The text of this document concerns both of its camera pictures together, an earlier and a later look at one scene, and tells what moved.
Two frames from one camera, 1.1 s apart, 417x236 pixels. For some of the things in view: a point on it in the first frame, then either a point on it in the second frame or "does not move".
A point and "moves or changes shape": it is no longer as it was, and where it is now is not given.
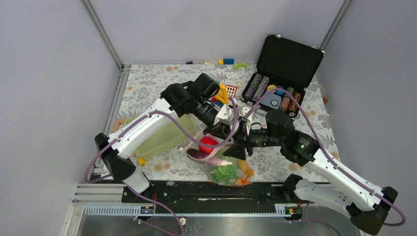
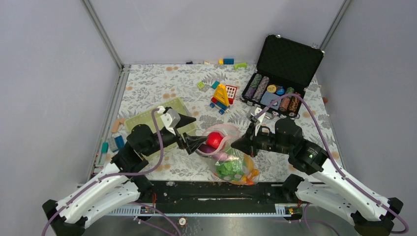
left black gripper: [221, 130] -> [193, 142]
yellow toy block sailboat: [222, 95] does not move
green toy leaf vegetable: [224, 174] moves or changes shape
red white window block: [231, 90] does not move
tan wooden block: [115, 125] does not move
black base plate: [203, 193] does not move
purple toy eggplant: [197, 154] moves or changes shape
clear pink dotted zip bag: [208, 150] moves or changes shape
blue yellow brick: [226, 61] does not move
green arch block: [242, 64] does not move
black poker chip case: [284, 63] does not move
